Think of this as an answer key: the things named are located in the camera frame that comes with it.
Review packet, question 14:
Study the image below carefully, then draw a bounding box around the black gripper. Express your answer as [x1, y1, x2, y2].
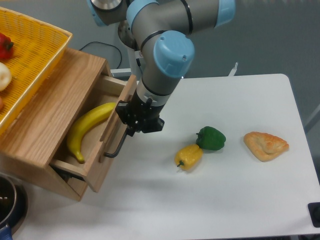
[115, 91, 165, 137]

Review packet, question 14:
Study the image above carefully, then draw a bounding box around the toasted bread piece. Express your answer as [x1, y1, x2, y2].
[243, 131, 290, 162]

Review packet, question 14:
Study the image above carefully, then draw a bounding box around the yellow banana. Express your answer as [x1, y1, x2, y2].
[66, 102, 116, 164]

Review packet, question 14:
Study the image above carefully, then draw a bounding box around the white onion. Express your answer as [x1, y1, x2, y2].
[0, 63, 12, 91]

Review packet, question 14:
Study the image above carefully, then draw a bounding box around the yellow plastic basket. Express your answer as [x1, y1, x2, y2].
[0, 7, 73, 133]

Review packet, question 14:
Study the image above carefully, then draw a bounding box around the wooden drawer cabinet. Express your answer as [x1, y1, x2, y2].
[0, 48, 108, 201]

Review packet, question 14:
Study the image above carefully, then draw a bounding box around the green bell pepper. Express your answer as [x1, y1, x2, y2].
[195, 126, 226, 151]

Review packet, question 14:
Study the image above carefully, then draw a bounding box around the black corner device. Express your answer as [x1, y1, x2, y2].
[307, 202, 320, 228]

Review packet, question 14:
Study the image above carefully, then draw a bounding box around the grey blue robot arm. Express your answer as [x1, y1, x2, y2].
[88, 0, 236, 136]

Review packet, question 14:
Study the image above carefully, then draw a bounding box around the wooden top drawer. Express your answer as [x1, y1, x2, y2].
[50, 75, 137, 192]

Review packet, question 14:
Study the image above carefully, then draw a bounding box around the yellow bell pepper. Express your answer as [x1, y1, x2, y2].
[174, 144, 203, 171]

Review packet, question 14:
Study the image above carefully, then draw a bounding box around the black cable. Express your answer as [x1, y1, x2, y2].
[79, 41, 123, 71]

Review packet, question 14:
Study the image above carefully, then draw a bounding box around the dark metal pot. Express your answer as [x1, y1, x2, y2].
[0, 174, 29, 240]

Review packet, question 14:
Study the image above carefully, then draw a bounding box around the red bell pepper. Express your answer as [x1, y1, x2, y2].
[0, 33, 14, 59]

